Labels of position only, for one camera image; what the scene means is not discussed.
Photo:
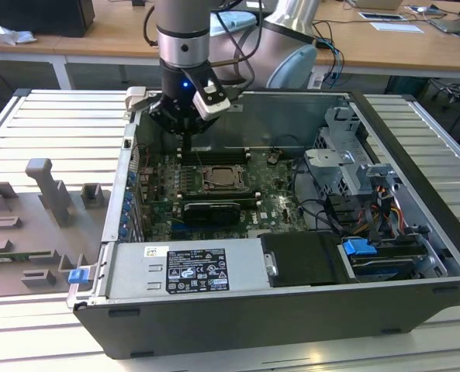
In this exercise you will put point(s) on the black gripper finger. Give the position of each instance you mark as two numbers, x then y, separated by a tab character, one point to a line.
202	125
163	116

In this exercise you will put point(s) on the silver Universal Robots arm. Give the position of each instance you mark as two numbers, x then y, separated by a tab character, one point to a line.
181	35

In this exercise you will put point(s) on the black RAM slot bank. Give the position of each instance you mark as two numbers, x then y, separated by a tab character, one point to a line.
220	197
218	156

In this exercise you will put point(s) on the CPU socket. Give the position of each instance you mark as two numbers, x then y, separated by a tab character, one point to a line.
205	186

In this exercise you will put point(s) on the grey case release latch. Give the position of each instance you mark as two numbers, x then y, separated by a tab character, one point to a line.
136	98

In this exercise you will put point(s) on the black graphics card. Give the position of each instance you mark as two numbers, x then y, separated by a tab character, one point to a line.
212	213

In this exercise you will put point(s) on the wooden desk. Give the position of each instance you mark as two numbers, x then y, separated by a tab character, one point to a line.
97	27

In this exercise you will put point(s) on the green motherboard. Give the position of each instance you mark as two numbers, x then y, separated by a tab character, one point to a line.
276	209

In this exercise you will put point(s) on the silver metal drive cage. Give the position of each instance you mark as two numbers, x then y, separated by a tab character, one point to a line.
342	162

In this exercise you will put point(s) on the grey power supply with label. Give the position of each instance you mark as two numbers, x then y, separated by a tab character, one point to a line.
136	267

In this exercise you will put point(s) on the black box on desk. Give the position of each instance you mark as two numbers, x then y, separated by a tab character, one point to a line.
39	17

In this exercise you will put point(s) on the crumpled white paper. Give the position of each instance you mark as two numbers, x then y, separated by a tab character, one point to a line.
14	34

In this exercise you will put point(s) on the grey parts rack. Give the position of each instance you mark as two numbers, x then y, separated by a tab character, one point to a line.
28	228

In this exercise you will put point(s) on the blue case latch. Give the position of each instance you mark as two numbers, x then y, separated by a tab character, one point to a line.
77	276

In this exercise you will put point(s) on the blue disk carrier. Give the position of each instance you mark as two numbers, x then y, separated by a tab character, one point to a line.
358	247

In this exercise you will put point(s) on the flat tablet on desk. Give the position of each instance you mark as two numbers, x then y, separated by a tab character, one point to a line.
381	16

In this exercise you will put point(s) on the black open PC case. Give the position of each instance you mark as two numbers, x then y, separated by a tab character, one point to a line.
253	329

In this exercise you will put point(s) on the green RAM stick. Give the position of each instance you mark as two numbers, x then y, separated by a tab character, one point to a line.
4	256

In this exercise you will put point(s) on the white paper sheet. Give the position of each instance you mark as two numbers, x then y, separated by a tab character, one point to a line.
396	27

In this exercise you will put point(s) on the black disk drive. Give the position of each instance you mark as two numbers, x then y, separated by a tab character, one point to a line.
388	259

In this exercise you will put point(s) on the grey laptop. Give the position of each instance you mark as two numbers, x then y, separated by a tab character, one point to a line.
452	25

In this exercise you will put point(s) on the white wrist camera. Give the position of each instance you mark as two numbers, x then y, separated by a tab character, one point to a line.
212	102

